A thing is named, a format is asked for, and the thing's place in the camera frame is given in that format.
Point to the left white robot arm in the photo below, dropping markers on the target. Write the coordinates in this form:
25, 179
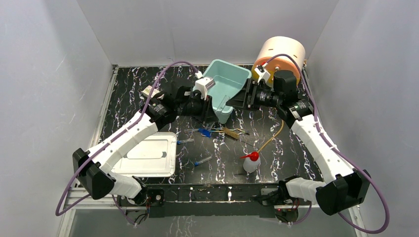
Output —
93, 167

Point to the brown test tube brush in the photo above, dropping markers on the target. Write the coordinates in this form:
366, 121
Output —
243, 139

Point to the round orange yellow drawer cabinet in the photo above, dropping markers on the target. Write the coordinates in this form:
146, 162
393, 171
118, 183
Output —
280, 53

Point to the small white red box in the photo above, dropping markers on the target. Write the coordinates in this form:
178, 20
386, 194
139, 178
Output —
150, 92

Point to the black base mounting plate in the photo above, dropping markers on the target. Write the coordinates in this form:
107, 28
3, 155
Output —
262, 200

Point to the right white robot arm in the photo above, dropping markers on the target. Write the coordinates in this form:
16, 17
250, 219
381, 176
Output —
343, 186

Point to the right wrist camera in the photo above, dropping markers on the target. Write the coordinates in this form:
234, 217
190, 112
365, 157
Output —
262, 74

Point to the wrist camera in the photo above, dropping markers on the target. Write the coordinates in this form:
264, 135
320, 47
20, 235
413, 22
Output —
262, 74
203, 85

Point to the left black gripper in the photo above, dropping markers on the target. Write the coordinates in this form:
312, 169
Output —
205, 106

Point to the tan rubber tubing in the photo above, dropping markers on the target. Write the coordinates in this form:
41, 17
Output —
272, 138

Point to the red-cap wash bottle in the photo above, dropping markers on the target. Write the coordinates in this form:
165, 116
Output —
251, 162

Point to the aluminium frame rail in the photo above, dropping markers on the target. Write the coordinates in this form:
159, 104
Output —
77, 198

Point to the white bin lid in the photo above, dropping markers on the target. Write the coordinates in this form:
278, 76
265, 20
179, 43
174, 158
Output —
153, 157

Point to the blue-cap test tube lower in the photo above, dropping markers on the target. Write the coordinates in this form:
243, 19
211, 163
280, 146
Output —
202, 161

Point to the light teal plastic bin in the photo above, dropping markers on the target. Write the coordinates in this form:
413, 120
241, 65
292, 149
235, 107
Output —
229, 80

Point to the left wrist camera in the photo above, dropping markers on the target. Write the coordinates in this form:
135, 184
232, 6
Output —
203, 85

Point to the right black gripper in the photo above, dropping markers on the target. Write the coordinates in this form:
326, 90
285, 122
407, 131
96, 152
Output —
243, 99

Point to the blue-base funnel tube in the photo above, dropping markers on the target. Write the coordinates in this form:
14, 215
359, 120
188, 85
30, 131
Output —
204, 132

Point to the blue-cap test tube middle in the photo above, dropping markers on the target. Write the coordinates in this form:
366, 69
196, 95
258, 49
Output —
185, 141

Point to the clear test tube rack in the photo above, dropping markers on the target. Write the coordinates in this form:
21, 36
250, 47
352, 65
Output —
219, 103

